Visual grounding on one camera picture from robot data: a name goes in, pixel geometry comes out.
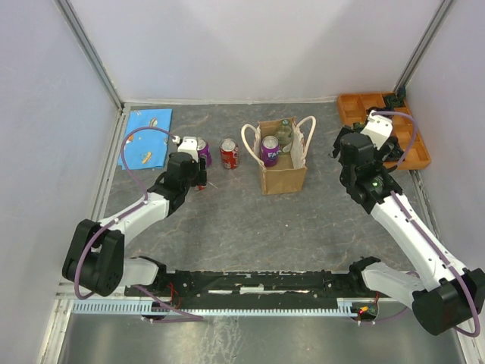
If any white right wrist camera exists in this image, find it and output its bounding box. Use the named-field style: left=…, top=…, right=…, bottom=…
left=361, top=111, right=393, bottom=148

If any purple soda can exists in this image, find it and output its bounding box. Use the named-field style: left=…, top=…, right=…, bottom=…
left=260, top=136, right=280, bottom=168
left=197, top=137, right=212, bottom=168

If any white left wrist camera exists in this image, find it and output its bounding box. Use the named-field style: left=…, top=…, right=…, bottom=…
left=171, top=136, right=199, bottom=162

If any dark item in tray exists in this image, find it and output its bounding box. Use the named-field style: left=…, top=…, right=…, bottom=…
left=383, top=86, right=406, bottom=109

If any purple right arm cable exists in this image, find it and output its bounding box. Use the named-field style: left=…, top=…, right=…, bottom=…
left=355, top=109, right=485, bottom=338

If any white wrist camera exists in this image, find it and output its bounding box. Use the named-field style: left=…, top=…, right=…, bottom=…
left=361, top=111, right=393, bottom=148
left=171, top=136, right=199, bottom=162

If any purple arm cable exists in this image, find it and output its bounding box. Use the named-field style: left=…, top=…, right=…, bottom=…
left=74, top=127, right=205, bottom=324
left=355, top=109, right=485, bottom=338

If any burlap canvas tote bag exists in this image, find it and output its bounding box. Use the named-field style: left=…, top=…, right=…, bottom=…
left=240, top=116, right=317, bottom=195

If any clear glass bottle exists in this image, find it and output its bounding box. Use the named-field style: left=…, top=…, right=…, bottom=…
left=275, top=119, right=293, bottom=155

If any light blue cable duct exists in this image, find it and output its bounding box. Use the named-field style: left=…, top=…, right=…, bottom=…
left=70, top=297, right=359, bottom=316

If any orange wooden compartment tray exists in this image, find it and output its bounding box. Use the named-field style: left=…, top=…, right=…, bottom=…
left=336, top=93, right=432, bottom=171

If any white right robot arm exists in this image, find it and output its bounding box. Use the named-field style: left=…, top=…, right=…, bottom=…
left=332, top=127, right=484, bottom=337

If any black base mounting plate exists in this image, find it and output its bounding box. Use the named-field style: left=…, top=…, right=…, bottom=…
left=146, top=270, right=376, bottom=310

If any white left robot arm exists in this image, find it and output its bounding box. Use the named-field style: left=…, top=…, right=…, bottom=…
left=61, top=152, right=207, bottom=300

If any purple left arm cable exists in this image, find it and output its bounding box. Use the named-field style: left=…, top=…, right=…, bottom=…
left=74, top=127, right=205, bottom=324

